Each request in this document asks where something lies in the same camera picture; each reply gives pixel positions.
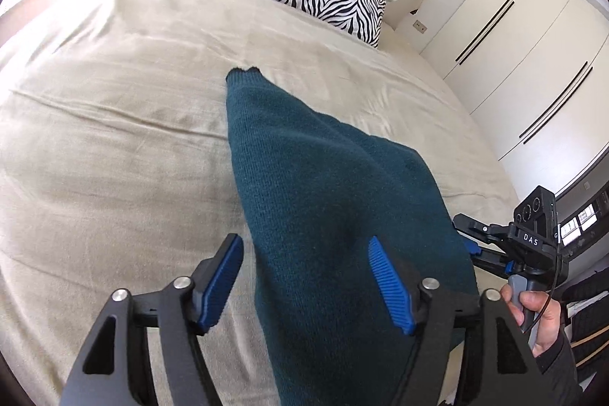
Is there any long black wardrobe handle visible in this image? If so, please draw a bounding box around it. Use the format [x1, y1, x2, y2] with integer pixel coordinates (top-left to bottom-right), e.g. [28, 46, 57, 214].
[459, 1, 516, 65]
[454, 0, 510, 62]
[524, 67, 595, 145]
[519, 62, 589, 137]

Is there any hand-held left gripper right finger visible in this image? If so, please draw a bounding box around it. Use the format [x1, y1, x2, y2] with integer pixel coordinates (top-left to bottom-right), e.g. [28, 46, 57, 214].
[368, 237, 583, 406]

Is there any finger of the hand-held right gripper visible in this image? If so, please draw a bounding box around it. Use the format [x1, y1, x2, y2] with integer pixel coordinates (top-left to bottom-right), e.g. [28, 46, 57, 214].
[466, 243, 515, 279]
[452, 214, 515, 246]

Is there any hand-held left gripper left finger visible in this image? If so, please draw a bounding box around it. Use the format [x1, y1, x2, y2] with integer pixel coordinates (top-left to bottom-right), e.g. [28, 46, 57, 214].
[59, 234, 244, 406]

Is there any white wardrobe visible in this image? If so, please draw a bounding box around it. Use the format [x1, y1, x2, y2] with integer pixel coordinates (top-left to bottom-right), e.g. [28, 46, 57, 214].
[419, 0, 609, 202]

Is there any beige bed cover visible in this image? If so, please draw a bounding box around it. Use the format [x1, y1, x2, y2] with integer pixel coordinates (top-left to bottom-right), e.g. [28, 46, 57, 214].
[0, 0, 523, 406]

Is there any person's right hand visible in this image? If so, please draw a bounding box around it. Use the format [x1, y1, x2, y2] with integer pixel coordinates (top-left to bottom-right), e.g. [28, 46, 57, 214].
[501, 285, 567, 357]

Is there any dark wall shelf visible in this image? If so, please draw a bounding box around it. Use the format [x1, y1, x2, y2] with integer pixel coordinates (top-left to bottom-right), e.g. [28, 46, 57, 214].
[554, 185, 609, 257]

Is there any person's right forearm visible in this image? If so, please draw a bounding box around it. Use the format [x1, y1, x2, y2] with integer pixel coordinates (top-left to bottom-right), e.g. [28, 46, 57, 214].
[533, 329, 593, 406]

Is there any dark teal knit sweater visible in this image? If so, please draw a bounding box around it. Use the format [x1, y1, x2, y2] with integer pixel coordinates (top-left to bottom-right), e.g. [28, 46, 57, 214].
[225, 66, 479, 406]

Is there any dark bag with stripes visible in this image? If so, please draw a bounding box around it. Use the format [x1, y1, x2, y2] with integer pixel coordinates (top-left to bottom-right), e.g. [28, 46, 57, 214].
[561, 270, 609, 381]

